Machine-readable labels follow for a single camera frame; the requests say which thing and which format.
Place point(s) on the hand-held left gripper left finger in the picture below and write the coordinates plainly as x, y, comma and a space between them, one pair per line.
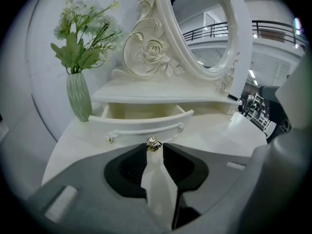
92, 194

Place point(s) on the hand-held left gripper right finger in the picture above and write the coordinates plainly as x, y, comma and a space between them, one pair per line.
214, 179

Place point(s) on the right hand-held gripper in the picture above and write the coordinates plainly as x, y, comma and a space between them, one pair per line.
282, 184

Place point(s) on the gold rose drawer knob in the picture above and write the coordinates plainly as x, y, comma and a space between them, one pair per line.
154, 144

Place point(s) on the white dressing table drawer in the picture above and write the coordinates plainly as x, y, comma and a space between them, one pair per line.
136, 128

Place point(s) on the white dressing table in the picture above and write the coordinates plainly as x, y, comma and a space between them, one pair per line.
243, 135

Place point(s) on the pale green ribbed vase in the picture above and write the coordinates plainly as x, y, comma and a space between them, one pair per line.
78, 99

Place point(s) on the black balcony railing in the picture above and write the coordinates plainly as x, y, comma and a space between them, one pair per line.
278, 32

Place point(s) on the white artificial flower bunch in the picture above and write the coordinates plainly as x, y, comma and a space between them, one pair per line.
80, 40

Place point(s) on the oval mirror with white frame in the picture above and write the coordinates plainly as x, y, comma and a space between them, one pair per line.
202, 30

